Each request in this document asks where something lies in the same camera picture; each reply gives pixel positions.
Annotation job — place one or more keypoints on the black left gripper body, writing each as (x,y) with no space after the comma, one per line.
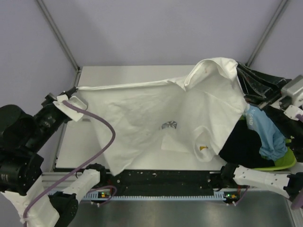
(48,117)

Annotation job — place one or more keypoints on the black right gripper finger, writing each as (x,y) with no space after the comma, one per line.
(255,82)
(255,99)

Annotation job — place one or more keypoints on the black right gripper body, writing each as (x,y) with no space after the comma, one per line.
(273,108)

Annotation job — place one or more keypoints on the white daisy print t shirt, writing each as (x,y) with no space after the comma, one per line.
(193,114)

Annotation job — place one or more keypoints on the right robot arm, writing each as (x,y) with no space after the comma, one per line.
(292,130)

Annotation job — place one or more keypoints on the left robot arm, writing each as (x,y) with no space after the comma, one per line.
(21,137)

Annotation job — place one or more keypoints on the light blue t shirt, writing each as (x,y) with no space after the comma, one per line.
(273,141)

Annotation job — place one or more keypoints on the black t shirt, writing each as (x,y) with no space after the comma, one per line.
(242,148)

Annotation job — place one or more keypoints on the green plastic basket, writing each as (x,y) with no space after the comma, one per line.
(287,161)

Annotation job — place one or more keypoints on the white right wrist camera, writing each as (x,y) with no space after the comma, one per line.
(294,85)

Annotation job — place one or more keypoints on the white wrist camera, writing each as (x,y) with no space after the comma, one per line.
(294,85)
(70,106)

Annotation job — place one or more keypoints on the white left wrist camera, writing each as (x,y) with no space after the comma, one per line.
(70,106)

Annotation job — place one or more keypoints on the aluminium front frame rail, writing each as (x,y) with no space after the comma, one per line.
(59,179)

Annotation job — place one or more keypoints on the right aluminium corner post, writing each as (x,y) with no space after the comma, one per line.
(268,31)

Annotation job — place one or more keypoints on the aluminium corner post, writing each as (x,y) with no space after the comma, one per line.
(268,31)
(57,34)

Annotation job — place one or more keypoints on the left aluminium corner post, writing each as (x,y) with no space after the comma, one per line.
(57,34)

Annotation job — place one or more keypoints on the grey slotted cable duct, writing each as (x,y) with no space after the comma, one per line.
(216,196)

